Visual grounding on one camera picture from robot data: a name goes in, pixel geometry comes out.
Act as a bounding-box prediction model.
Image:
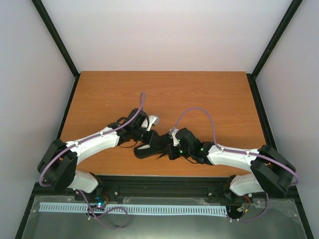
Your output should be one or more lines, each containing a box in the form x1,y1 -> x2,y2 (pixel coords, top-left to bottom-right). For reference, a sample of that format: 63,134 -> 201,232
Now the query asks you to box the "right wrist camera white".
168,127 -> 179,147

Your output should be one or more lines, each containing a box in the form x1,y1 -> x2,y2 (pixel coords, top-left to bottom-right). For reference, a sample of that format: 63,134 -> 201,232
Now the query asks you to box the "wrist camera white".
141,115 -> 160,131
168,127 -> 179,147

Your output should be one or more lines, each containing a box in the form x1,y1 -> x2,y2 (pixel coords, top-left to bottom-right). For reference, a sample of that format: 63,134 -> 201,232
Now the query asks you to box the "left controller board with leds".
87,192 -> 109,212

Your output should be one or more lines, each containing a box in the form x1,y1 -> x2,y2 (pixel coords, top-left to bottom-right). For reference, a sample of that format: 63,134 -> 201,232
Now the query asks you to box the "right wiring connector bundle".
236,193 -> 252,215

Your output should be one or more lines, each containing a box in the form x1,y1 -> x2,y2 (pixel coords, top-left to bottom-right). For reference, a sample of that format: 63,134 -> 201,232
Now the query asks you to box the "left black frame post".
31,0 -> 81,78

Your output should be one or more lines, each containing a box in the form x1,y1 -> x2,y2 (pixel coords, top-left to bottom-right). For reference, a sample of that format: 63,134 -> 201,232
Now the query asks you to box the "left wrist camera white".
141,115 -> 160,131

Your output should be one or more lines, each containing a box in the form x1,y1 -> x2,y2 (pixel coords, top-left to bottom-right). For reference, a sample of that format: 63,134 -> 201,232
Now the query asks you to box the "light blue cable duct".
38,202 -> 227,217

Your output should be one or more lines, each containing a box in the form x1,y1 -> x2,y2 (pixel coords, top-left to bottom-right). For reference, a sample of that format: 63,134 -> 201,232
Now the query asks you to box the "black frame post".
250,0 -> 304,78
31,0 -> 81,78

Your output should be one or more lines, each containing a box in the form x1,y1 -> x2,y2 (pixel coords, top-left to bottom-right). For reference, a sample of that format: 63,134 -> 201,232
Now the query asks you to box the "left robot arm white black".
37,109 -> 160,201

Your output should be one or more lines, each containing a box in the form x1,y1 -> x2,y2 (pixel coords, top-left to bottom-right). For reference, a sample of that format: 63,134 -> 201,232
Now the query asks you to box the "right black frame post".
250,0 -> 304,78

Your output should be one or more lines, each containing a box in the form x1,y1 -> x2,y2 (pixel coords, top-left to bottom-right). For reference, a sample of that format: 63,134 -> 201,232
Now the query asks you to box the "black aluminium frame base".
16,74 -> 299,238

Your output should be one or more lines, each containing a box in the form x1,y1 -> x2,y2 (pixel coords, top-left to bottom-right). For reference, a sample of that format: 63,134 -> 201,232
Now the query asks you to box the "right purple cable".
171,107 -> 300,223

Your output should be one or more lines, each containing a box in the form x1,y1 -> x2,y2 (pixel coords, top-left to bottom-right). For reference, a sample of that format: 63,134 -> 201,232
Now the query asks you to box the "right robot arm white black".
167,128 -> 296,199

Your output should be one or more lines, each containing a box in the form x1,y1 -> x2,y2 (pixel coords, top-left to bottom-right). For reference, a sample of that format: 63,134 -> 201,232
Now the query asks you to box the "black canvas shoe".
134,133 -> 173,159

